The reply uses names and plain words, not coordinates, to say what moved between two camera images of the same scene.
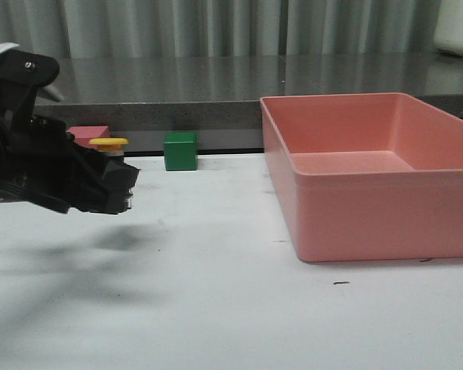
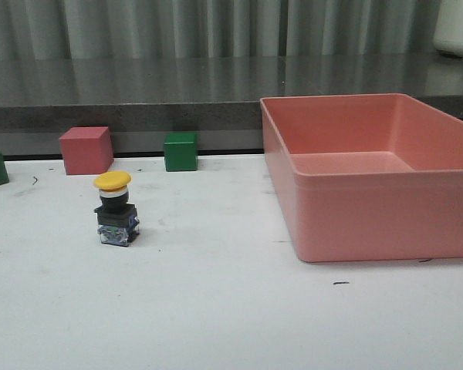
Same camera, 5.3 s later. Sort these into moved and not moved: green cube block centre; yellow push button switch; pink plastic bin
Moved: yellow push button switch
Not moved: pink plastic bin; green cube block centre
